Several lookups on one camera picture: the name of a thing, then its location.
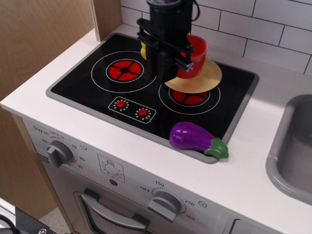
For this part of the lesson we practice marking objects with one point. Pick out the wooden side panel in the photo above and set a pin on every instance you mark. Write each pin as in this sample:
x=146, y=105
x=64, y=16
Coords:
x=107, y=17

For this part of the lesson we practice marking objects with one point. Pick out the grey temperature dial knob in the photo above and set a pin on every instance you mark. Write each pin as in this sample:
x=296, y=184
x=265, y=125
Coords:
x=165, y=205

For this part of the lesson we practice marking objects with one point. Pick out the purple toy eggplant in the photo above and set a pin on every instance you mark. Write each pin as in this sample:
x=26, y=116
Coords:
x=189, y=136

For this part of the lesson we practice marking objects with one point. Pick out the tan toy plate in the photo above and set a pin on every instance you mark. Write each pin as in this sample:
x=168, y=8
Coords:
x=209, y=78

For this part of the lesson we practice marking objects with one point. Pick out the black equipment with cable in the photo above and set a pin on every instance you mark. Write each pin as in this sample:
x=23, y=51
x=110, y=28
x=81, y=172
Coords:
x=19, y=222

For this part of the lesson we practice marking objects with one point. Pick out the grey oven door handle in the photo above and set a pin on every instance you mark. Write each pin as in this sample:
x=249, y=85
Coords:
x=136, y=222

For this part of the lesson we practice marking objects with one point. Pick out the red stove knob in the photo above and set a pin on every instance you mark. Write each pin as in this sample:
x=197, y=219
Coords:
x=120, y=104
x=142, y=112

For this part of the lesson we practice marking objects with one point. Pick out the grey timer dial knob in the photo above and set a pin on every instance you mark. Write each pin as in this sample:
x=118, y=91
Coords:
x=59, y=153

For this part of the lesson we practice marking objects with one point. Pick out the red plastic cup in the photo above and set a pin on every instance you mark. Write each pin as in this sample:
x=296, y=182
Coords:
x=198, y=57

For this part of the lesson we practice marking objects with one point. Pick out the yellow toy bell pepper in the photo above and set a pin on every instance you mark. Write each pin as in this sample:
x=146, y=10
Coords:
x=145, y=43

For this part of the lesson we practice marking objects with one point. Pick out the right red stove knob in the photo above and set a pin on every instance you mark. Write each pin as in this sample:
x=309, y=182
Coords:
x=142, y=112

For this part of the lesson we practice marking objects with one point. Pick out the left red stove knob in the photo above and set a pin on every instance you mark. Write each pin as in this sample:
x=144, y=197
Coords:
x=120, y=104

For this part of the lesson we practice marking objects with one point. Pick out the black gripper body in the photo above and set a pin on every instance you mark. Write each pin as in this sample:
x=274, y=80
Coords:
x=169, y=24

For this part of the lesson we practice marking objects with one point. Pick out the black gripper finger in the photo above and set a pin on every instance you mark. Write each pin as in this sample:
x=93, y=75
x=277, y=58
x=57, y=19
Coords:
x=182, y=58
x=152, y=61

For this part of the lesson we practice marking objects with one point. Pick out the grey toy sink basin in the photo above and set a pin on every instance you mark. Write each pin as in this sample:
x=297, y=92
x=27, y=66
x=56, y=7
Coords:
x=289, y=162

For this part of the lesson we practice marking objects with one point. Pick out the black toy stovetop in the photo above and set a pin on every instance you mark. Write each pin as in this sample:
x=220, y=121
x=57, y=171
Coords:
x=115, y=70

